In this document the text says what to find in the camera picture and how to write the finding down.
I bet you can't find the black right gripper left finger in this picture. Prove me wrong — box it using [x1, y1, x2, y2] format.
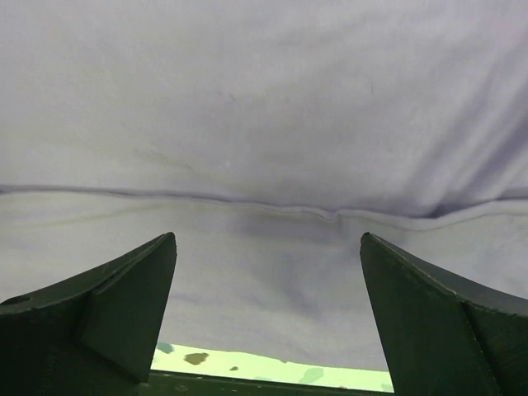
[1, 233, 177, 395]

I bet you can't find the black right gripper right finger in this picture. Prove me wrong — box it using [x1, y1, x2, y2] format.
[360, 233, 527, 395]

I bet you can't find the purple t shirt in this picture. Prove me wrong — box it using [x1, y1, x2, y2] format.
[1, 1, 527, 370]

